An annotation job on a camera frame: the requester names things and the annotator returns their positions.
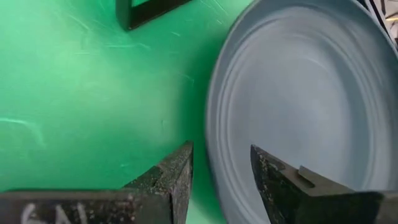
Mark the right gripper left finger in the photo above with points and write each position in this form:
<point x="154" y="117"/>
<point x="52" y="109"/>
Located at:
<point x="149" y="199"/>

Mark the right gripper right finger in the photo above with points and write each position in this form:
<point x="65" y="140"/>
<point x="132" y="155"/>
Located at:
<point x="298" y="199"/>

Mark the black-framed shelf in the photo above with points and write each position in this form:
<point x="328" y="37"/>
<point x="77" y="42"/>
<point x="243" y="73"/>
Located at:
<point x="146" y="14"/>

